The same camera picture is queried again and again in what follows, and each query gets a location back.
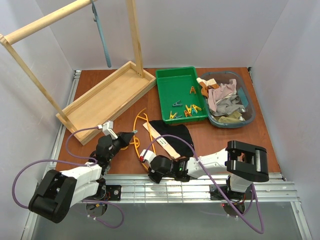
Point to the yellow clothespin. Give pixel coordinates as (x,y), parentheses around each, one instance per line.
(196,108)
(172,115)

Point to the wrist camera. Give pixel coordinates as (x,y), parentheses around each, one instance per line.
(107,129)
(147,156)

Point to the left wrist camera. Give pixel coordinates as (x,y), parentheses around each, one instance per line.
(107,129)

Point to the orange clothespin front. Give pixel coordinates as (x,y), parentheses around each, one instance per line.
(188,111)

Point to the yellow clothespin right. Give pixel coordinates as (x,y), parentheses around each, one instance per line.
(196,108)

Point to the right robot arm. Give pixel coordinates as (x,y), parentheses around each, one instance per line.
(246,163)

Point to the pile of clothes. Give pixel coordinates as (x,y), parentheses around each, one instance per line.
(222,100)

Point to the yellow clothespin front left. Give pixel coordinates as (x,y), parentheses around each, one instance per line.
(172,115)

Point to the clear plastic laundry bin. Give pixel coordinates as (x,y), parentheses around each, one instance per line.
(223,77)

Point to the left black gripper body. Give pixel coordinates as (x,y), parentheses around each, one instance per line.
(120,139)

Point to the wooden clothes rack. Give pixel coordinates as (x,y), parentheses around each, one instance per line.
(108,99)

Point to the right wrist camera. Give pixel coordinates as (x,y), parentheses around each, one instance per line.
(147,156)

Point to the blue clothespin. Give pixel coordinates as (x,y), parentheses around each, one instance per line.
(193,111)

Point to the yellow plastic hanger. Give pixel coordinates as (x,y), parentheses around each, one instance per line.
(141,139)

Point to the dark grey clothespin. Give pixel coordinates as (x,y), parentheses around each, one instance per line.
(177,104)

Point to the blue plastic hanger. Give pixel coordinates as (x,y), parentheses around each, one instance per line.
(96,19)

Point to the green plastic tray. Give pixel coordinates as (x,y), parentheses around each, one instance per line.
(174,85)

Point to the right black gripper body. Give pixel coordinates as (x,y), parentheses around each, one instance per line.
(152,169)

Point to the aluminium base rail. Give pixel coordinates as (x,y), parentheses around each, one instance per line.
(139,189)

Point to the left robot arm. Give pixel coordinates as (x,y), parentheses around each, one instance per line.
(60,190)

